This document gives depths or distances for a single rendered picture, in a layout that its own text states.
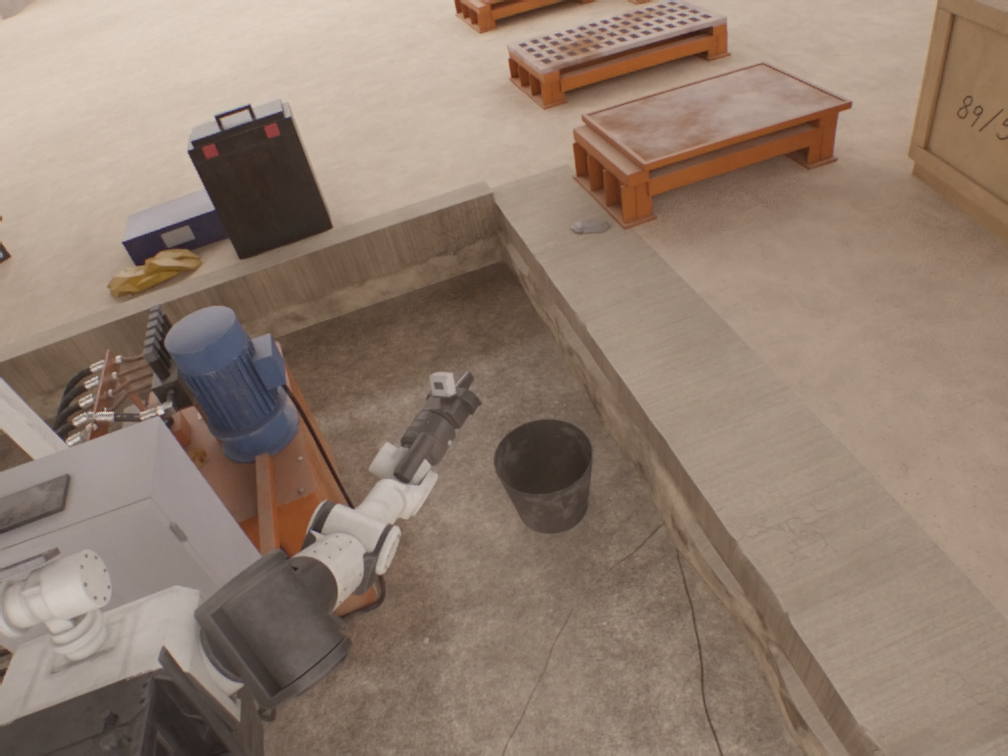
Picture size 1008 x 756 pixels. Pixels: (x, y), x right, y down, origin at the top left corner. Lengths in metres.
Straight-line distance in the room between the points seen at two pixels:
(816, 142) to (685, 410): 1.71
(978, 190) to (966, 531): 1.52
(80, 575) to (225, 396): 1.19
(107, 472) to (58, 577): 0.46
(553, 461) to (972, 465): 1.29
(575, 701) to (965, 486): 1.23
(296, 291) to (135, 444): 2.36
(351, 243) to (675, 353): 1.73
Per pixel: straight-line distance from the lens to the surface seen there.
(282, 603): 0.82
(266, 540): 1.85
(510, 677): 2.19
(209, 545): 1.36
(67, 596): 0.85
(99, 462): 1.33
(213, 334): 1.91
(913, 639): 1.92
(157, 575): 1.31
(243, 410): 2.02
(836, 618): 1.90
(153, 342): 2.10
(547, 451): 2.47
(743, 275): 2.83
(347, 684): 2.32
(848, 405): 2.35
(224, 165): 3.53
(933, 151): 3.43
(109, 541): 1.24
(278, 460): 2.09
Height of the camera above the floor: 1.98
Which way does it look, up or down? 42 degrees down
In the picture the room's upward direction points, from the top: 16 degrees counter-clockwise
